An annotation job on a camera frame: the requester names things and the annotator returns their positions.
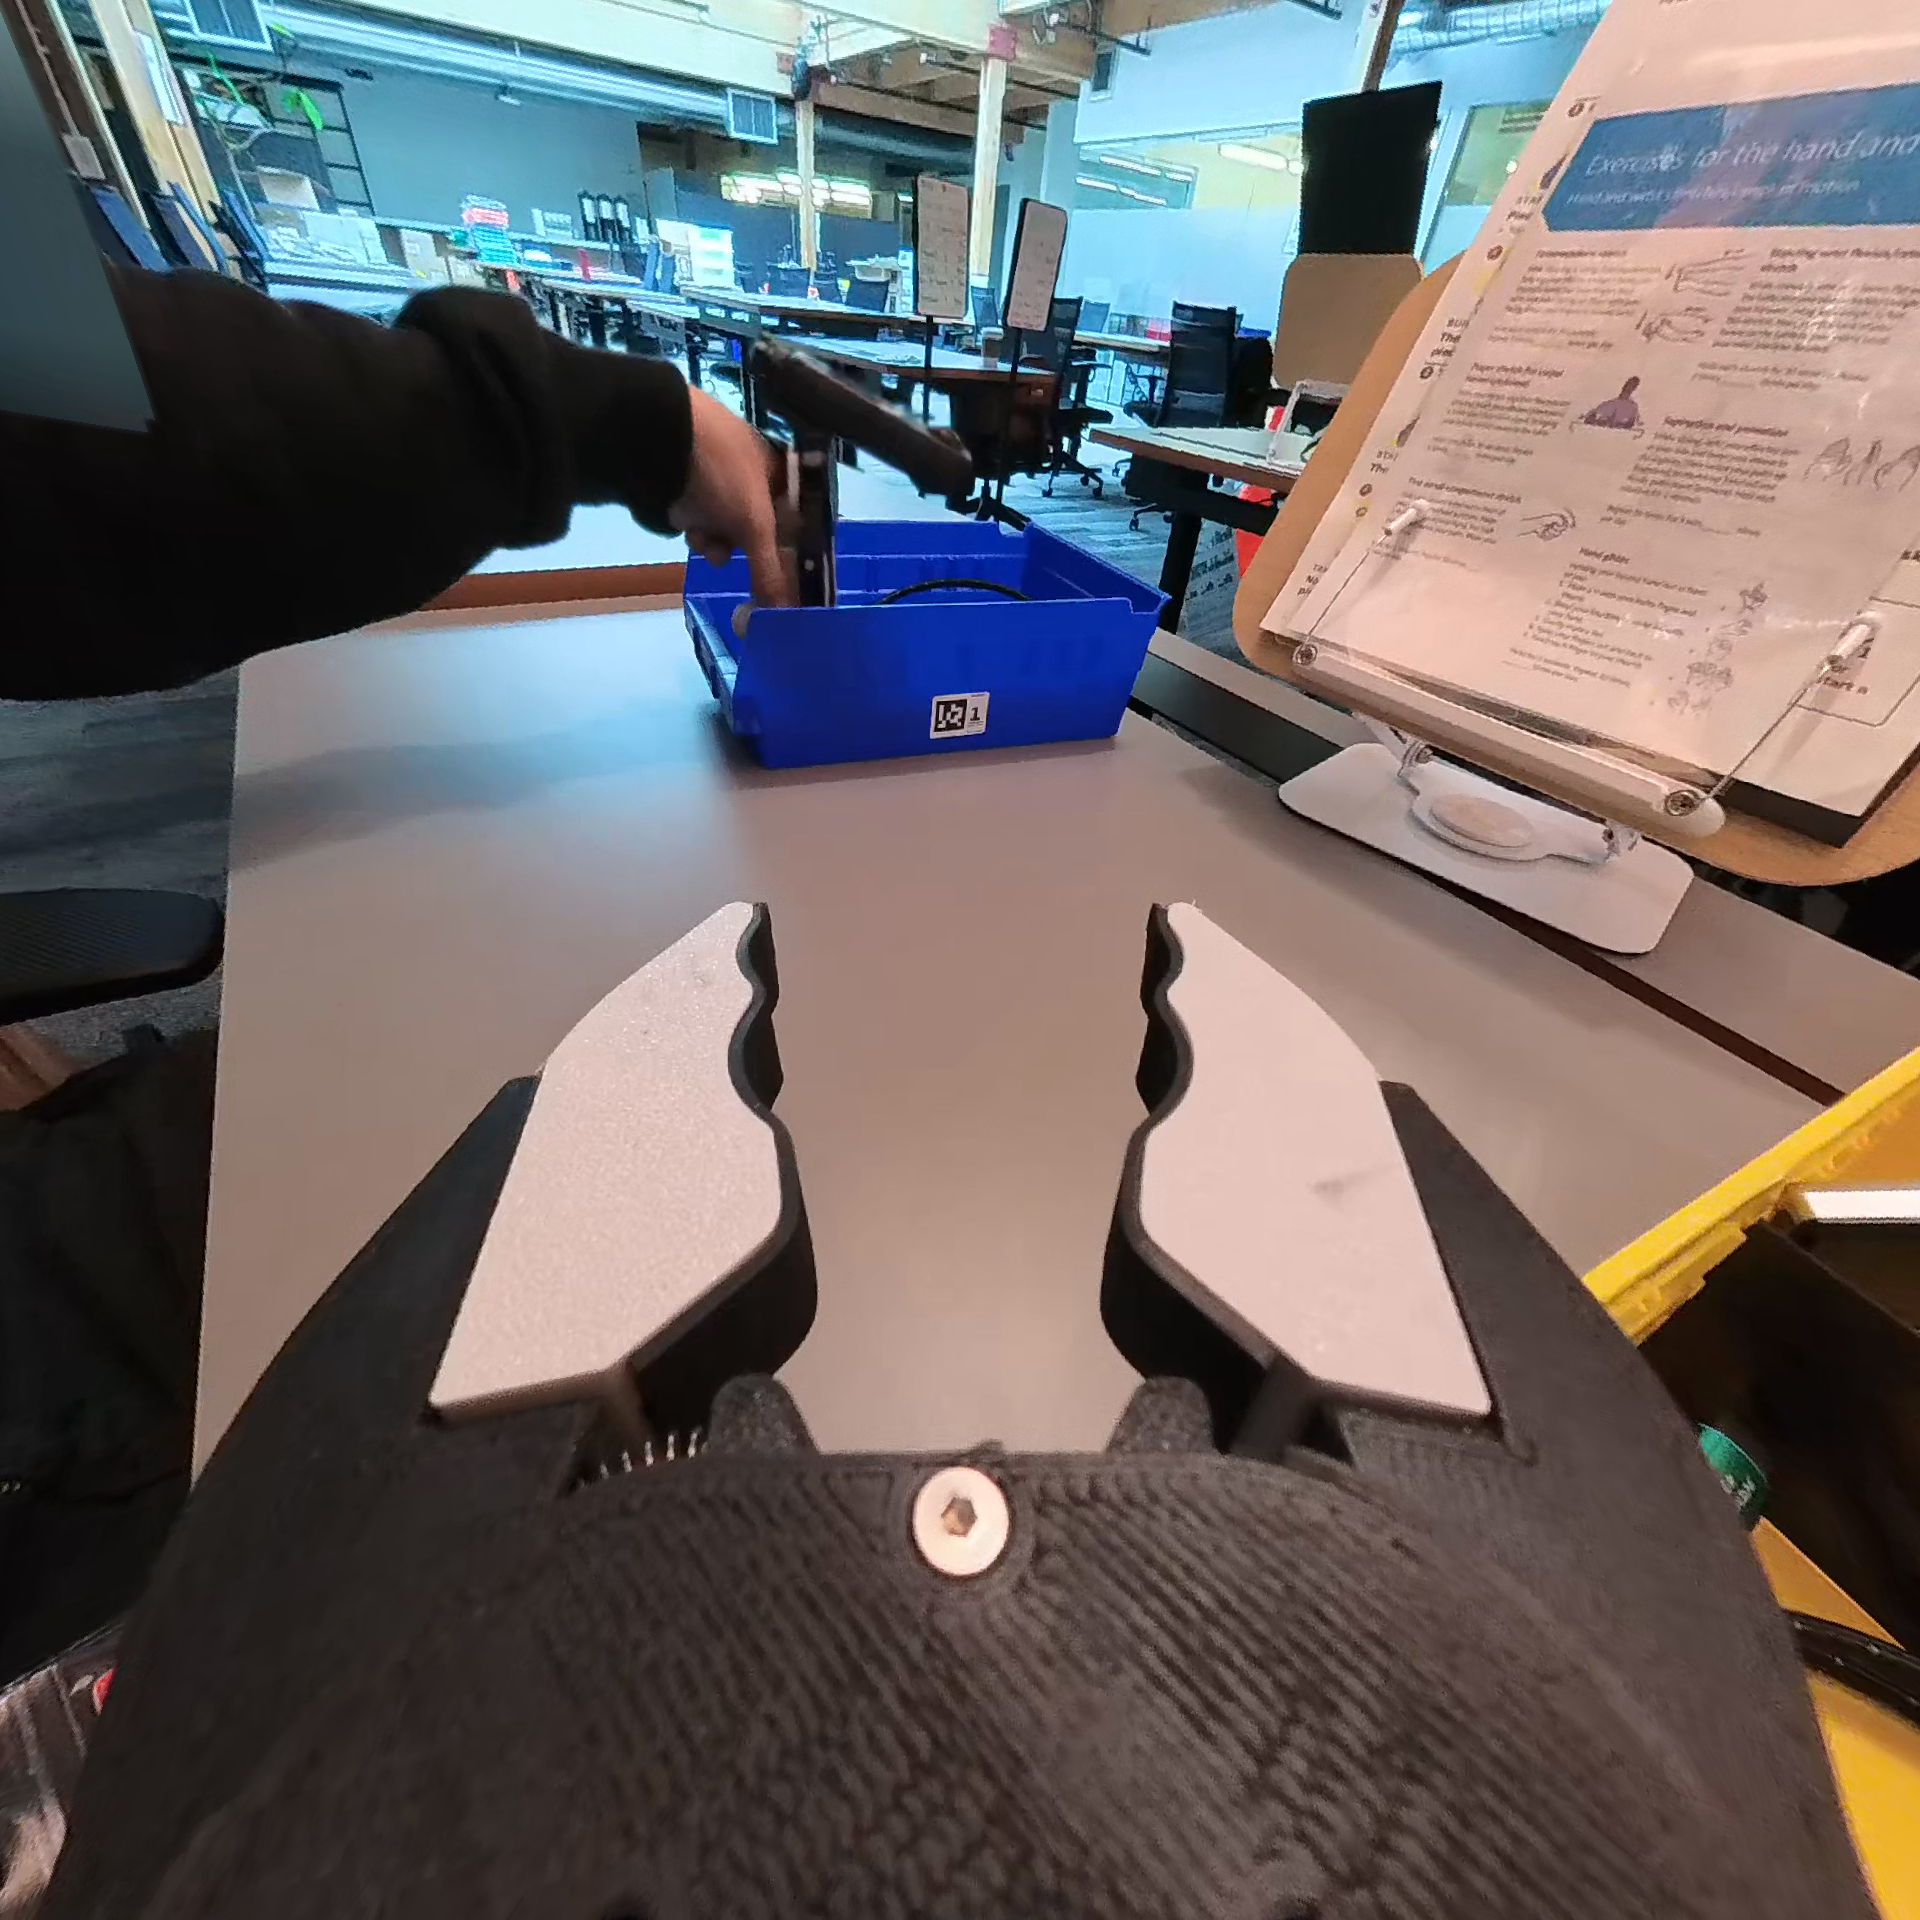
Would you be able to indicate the brown wooden rail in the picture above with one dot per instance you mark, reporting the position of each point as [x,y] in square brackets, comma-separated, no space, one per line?
[555,585]

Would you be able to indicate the person's left forearm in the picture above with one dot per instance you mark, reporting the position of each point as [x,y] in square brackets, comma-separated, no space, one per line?
[299,478]

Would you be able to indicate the wooden document stand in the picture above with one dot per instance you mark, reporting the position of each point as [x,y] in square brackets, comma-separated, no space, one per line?
[1318,493]

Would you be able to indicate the dark office chair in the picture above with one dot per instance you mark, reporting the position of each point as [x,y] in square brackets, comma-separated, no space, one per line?
[106,943]

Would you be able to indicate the black office chair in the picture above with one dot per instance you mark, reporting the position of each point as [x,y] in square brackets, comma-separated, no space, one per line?
[1206,366]

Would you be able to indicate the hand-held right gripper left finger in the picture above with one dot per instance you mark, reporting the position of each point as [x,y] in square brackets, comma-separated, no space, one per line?
[632,1200]

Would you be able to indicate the blue plastic bin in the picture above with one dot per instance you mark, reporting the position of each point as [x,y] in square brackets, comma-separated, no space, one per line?
[897,675]

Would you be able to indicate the brown office table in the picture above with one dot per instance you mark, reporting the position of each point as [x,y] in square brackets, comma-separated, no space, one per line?
[1183,453]

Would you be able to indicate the brown cardboard sheet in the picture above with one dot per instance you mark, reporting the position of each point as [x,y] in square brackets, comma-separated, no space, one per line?
[1341,320]

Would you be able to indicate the yellow plastic bin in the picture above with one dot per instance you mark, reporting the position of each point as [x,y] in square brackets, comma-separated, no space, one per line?
[1695,1247]

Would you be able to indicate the person's left hand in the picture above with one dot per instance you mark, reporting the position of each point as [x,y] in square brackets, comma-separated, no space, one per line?
[725,478]

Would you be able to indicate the white sign board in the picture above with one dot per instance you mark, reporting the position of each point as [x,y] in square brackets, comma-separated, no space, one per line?
[1037,262]
[942,248]

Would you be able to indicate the black flat panel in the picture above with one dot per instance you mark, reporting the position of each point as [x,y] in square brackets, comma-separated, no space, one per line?
[1368,164]

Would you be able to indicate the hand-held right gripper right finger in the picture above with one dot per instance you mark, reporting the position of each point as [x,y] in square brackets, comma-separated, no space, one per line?
[1305,1200]

